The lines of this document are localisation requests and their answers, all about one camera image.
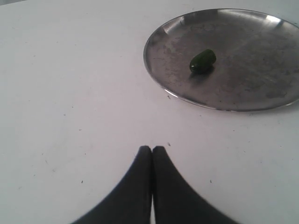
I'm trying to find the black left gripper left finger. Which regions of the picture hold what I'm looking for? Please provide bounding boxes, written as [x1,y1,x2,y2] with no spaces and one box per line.
[74,146,152,224]

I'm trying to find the green cucumber piece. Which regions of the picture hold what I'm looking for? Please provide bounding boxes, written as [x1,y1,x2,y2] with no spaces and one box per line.
[189,49,216,73]

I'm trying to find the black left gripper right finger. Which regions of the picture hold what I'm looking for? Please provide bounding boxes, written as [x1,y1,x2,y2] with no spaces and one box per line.
[152,146,236,224]

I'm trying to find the round steel plate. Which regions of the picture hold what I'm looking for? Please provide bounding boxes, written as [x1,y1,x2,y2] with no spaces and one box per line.
[143,8,299,112]

